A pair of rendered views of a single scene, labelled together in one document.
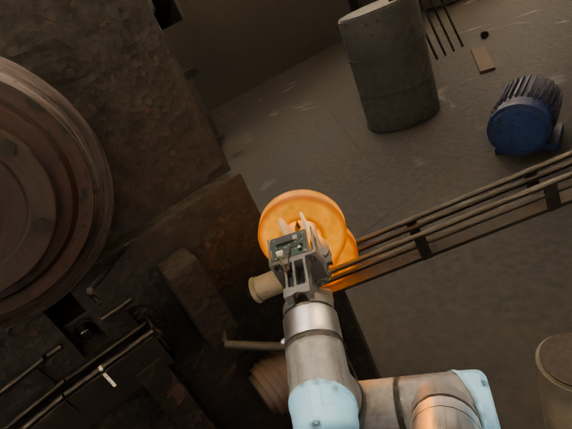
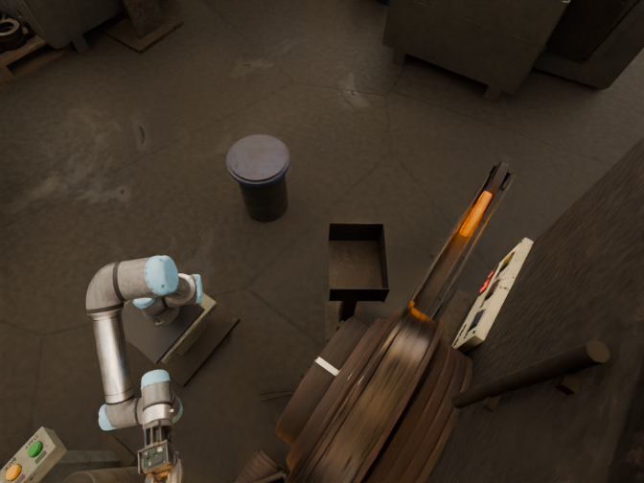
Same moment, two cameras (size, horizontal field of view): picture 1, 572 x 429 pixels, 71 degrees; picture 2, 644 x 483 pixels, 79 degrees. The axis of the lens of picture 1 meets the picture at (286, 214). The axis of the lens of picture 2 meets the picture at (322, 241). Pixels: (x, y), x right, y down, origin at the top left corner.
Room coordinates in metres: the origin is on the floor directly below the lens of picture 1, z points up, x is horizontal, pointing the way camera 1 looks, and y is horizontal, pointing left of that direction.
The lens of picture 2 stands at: (0.69, 0.35, 1.97)
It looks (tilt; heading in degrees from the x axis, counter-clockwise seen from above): 62 degrees down; 146
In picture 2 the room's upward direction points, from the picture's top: 2 degrees clockwise
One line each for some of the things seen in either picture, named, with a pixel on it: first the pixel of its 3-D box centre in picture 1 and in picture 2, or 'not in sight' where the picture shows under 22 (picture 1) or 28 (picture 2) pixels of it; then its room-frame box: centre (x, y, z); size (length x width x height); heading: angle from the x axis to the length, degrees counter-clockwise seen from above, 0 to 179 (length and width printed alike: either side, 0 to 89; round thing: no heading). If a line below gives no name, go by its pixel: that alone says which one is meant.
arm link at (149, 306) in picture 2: not in sight; (150, 295); (-0.12, 0.09, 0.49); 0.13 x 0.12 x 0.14; 68
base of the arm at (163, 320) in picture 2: not in sight; (158, 305); (-0.12, 0.08, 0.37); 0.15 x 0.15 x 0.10
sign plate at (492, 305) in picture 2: not in sight; (488, 300); (0.65, 0.83, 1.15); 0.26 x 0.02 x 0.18; 113
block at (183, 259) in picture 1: (200, 299); not in sight; (0.78, 0.26, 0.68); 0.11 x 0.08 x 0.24; 23
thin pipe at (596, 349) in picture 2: not in sight; (510, 381); (0.75, 0.57, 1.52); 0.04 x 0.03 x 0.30; 113
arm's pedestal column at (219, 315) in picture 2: not in sight; (175, 321); (-0.12, 0.08, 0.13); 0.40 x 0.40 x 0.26; 22
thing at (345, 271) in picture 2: not in sight; (350, 290); (0.25, 0.81, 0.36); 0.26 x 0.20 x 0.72; 148
